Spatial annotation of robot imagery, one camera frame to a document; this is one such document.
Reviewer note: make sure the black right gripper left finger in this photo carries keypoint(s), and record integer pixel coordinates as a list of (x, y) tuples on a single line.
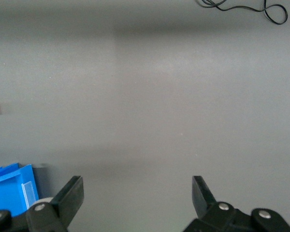
[(67, 200)]

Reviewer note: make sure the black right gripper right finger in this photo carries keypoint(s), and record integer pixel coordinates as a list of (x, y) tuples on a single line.
[(205, 205)]

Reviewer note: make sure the blue plastic storage bin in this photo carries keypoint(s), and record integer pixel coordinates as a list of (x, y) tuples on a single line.
[(7, 193)]

